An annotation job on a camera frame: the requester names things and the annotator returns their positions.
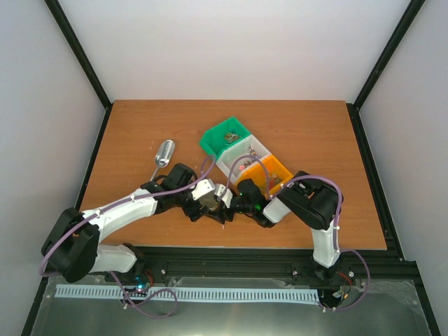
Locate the silver metal scoop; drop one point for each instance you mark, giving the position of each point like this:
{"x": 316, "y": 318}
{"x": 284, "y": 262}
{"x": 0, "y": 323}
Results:
{"x": 163, "y": 155}

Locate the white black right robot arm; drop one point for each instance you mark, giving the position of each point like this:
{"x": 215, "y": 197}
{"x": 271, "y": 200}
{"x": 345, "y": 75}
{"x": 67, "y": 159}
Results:
{"x": 315, "y": 200}

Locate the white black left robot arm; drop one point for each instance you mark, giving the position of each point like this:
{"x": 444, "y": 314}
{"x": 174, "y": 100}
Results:
{"x": 74, "y": 246}

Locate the black aluminium frame rail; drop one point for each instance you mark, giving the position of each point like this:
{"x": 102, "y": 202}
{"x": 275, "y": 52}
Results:
{"x": 387, "y": 297}

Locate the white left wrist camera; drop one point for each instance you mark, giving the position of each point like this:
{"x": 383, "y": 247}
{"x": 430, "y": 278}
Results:
{"x": 202, "y": 188}

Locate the gold metal jar lid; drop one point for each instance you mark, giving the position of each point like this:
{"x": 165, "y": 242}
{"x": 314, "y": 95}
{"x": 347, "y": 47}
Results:
{"x": 209, "y": 201}

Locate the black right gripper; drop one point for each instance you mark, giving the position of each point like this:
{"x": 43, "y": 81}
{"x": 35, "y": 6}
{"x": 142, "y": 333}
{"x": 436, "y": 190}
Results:
{"x": 230, "y": 207}

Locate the light blue slotted cable duct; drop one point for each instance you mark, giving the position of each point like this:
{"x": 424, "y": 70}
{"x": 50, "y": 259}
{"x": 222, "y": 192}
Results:
{"x": 183, "y": 294}

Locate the green plastic bin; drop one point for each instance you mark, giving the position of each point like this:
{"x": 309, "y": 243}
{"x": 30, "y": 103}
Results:
{"x": 220, "y": 137}

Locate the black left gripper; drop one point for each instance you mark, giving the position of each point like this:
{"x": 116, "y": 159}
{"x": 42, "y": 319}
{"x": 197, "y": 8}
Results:
{"x": 195, "y": 211}

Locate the white translucent plastic bin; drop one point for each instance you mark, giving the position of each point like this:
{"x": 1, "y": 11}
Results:
{"x": 240, "y": 156}

